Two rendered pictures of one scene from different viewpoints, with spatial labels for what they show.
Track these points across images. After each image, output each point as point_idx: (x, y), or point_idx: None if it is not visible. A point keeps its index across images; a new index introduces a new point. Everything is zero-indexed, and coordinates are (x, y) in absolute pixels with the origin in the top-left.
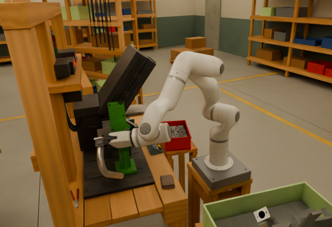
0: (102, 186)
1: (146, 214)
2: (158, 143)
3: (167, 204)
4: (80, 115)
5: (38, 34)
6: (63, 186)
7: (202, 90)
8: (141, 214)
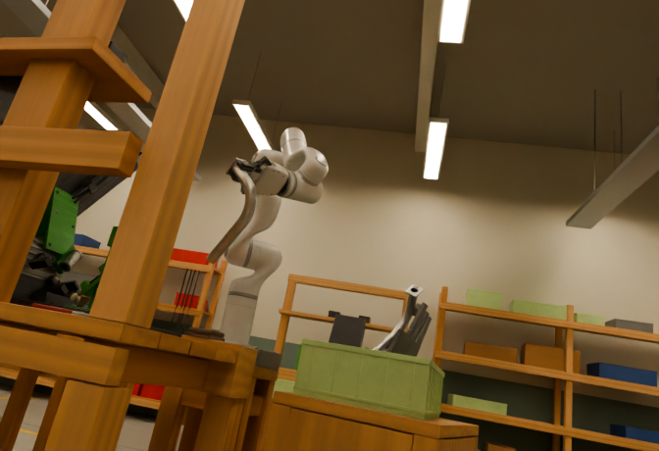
0: None
1: (222, 357)
2: (309, 197)
3: (243, 347)
4: None
5: None
6: (182, 212)
7: (268, 199)
8: (218, 354)
